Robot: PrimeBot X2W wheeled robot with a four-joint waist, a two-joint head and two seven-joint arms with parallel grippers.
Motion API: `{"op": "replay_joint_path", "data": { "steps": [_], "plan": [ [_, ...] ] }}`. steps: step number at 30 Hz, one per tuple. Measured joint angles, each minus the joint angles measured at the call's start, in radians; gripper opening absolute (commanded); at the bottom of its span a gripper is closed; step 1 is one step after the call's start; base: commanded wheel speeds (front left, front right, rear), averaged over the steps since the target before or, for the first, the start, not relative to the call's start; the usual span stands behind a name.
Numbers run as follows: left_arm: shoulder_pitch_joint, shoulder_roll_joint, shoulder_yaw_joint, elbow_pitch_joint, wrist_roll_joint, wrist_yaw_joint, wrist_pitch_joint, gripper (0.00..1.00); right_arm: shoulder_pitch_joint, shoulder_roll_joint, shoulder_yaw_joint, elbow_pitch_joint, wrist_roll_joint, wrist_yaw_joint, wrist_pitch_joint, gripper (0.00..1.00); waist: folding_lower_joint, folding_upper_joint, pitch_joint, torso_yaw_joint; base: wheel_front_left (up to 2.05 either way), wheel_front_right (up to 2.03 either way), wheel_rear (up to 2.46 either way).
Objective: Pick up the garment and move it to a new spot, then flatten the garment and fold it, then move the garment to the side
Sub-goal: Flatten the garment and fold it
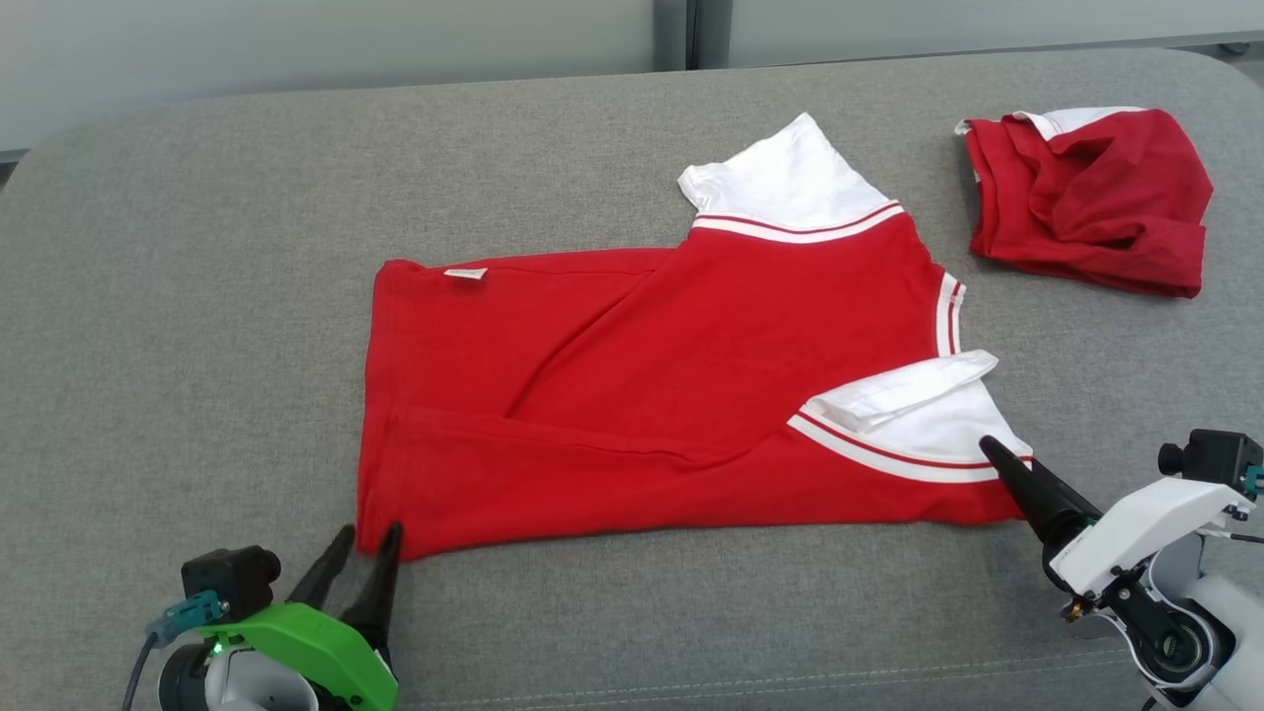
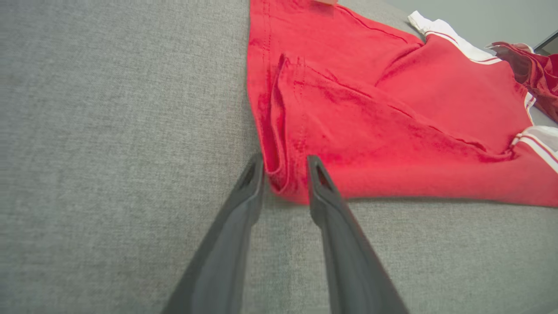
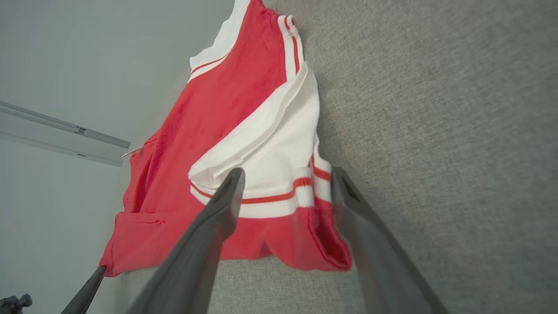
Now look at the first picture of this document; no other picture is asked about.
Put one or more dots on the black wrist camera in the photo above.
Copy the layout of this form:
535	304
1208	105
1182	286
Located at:
1215	454
227	578

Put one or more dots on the grey baseboard rail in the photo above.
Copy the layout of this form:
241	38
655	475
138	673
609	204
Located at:
1229	44

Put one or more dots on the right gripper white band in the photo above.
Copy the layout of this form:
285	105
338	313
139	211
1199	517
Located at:
1136	533

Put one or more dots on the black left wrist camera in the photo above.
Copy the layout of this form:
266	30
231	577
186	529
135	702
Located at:
227	578

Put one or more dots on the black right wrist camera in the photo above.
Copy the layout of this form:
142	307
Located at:
1215	454

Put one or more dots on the grey fabric sofa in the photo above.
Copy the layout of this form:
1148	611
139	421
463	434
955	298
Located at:
197	346

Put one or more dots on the red T-shirt white sleeves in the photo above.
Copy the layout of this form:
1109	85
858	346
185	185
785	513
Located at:
642	395

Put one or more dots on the red white garment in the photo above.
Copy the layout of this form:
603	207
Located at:
1096	207

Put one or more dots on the grey wall partition post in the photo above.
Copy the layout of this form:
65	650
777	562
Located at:
691	30

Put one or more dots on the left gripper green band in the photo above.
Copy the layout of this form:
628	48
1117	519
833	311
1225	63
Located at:
326	652

